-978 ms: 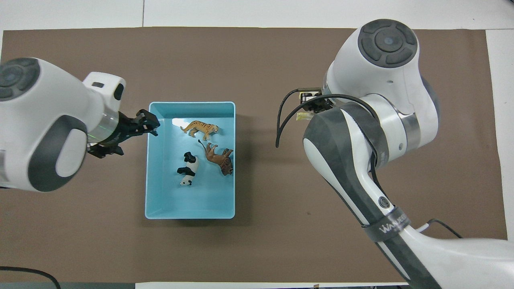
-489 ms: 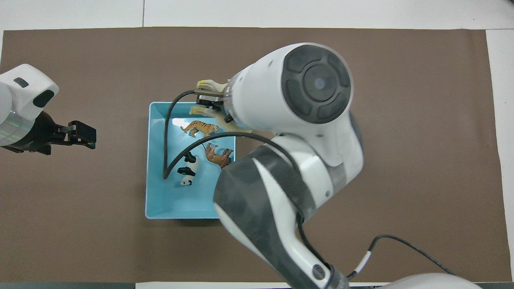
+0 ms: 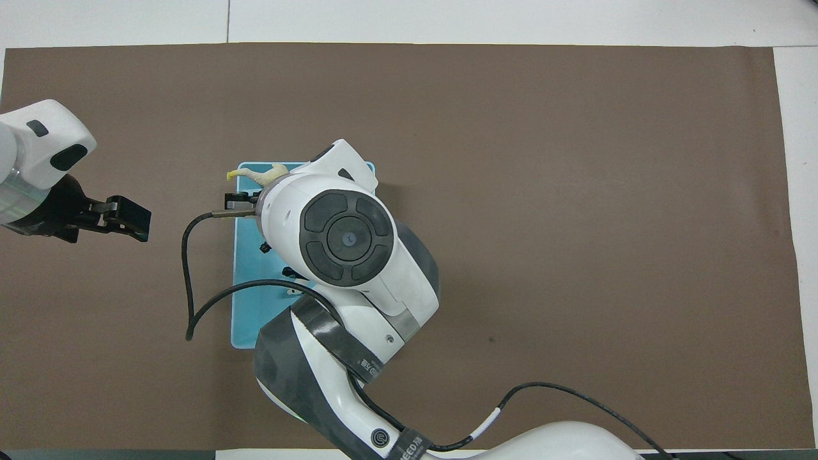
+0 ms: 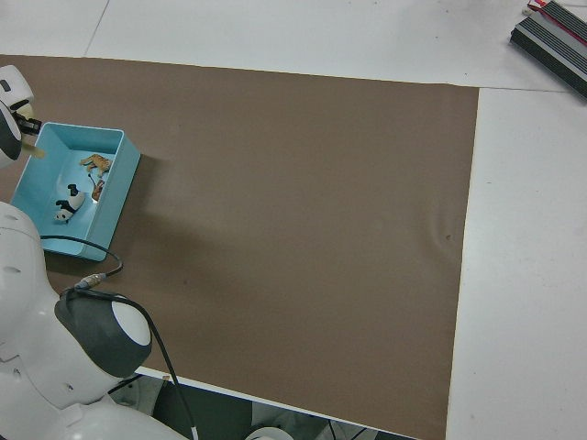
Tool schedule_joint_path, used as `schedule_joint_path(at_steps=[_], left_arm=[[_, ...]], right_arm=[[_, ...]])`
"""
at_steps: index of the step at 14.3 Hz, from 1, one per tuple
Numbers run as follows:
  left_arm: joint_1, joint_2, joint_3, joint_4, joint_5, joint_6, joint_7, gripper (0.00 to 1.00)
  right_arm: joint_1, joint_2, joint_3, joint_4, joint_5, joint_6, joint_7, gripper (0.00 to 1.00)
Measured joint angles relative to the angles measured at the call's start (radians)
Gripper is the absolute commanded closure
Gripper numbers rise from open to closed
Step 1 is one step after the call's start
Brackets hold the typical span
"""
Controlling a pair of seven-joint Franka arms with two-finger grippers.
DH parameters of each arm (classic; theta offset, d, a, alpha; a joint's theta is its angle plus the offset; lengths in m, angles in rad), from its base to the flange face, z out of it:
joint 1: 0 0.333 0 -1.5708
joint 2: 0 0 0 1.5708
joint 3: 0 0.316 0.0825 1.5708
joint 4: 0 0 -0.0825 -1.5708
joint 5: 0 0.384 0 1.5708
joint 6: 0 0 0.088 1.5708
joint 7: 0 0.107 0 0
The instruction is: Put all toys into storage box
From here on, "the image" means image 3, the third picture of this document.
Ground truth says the cream white horse toy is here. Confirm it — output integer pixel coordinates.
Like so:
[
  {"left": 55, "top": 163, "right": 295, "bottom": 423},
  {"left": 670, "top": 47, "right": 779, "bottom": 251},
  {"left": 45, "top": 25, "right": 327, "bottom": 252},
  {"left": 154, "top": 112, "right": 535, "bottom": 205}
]
[{"left": 226, "top": 164, "right": 290, "bottom": 190}]

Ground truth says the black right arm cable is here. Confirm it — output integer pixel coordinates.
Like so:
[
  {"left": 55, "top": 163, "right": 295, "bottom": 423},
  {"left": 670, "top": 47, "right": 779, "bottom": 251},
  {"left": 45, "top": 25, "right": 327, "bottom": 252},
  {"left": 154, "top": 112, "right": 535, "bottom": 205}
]
[{"left": 181, "top": 210, "right": 673, "bottom": 460}]

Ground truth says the brown paper table mat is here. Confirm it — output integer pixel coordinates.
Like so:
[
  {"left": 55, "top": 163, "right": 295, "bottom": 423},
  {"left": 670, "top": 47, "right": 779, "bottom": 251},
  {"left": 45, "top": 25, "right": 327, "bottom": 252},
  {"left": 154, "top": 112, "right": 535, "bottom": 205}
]
[{"left": 0, "top": 43, "right": 815, "bottom": 451}]

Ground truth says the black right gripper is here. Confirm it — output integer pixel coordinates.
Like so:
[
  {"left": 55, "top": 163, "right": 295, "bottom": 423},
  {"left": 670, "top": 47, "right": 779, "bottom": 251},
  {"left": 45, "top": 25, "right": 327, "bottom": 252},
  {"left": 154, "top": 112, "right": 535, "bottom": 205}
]
[{"left": 222, "top": 191, "right": 261, "bottom": 213}]

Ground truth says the light blue storage box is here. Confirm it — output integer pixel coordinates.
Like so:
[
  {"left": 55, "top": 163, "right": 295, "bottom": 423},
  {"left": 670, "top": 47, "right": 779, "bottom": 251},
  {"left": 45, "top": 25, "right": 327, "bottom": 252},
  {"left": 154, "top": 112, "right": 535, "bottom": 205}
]
[{"left": 230, "top": 161, "right": 378, "bottom": 349}]

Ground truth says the black and white panda toy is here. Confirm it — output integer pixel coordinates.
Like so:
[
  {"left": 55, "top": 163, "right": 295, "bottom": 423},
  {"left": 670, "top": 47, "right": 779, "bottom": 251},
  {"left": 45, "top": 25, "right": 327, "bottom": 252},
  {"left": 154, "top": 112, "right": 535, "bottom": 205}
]
[{"left": 281, "top": 267, "right": 307, "bottom": 296}]

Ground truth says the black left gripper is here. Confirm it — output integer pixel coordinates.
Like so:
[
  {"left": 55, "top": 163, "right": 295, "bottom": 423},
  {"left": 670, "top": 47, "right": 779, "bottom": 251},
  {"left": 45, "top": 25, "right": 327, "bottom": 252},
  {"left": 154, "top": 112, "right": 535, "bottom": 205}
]
[{"left": 12, "top": 172, "right": 153, "bottom": 244}]

